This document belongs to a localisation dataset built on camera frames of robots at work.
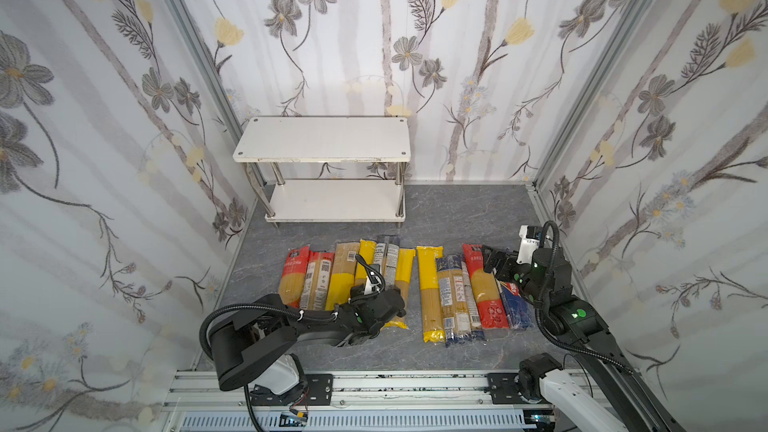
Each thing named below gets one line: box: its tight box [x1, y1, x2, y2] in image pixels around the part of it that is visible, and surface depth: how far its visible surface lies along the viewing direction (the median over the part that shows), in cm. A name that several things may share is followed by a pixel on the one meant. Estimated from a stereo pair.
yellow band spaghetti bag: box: [325, 242, 360, 311], surface depth 95 cm
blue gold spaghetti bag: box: [436, 253, 486, 348], surface depth 86 cm
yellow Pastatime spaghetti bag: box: [355, 239, 377, 285], surface depth 100 cm
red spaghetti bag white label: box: [300, 250, 335, 311], surface depth 92 cm
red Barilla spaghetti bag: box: [462, 244, 509, 330], surface depth 87 cm
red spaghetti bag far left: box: [278, 244, 311, 308], surface depth 93 cm
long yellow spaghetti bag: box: [416, 246, 445, 343], surface depth 90 cm
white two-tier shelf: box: [232, 116, 411, 229], surface depth 88 cm
